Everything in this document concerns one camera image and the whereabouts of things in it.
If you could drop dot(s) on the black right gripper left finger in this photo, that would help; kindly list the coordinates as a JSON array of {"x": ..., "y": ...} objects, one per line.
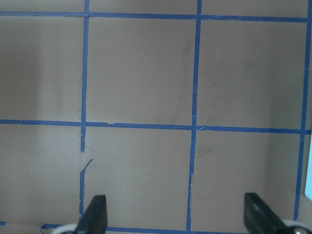
[{"x": 94, "y": 219}]

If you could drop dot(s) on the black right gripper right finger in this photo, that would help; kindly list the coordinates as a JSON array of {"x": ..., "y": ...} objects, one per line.
[{"x": 259, "y": 218}]

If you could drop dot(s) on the light blue plastic bin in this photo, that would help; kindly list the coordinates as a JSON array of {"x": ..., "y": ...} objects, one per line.
[{"x": 308, "y": 186}]

